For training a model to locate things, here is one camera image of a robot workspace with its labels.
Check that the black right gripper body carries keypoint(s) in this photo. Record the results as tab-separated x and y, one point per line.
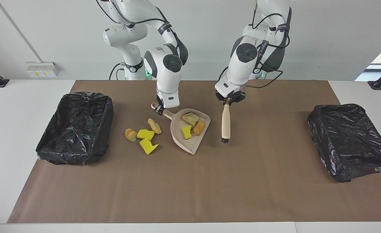
160	102

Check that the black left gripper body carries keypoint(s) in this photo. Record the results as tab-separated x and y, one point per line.
231	97

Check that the pale flaky toy pastry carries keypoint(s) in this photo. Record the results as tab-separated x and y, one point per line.
154	126

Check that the yellow blocky sponge piece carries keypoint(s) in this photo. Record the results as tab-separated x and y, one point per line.
144	134

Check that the toy croissant pale underside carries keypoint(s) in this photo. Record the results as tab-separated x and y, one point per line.
190	118

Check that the small curved yellow sponge piece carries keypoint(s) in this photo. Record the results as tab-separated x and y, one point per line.
186	132

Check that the brown toy bread loaf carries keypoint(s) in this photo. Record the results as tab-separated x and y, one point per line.
199	128

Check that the striped orange toy croissant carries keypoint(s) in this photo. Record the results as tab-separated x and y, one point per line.
131	135

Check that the yellow wedge sponge piece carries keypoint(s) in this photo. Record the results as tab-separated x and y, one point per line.
148	146

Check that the beige plastic dustpan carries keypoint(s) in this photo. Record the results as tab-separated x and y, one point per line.
192	144

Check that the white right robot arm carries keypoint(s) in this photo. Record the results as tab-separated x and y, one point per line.
167	81

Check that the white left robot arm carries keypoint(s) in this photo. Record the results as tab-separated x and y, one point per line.
242	71

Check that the bin lined with black bag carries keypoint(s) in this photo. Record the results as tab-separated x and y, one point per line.
349	142
77	129

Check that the brown paper table mat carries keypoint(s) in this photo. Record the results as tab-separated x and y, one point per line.
190	200

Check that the white wall socket box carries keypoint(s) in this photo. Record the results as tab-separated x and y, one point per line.
41	69

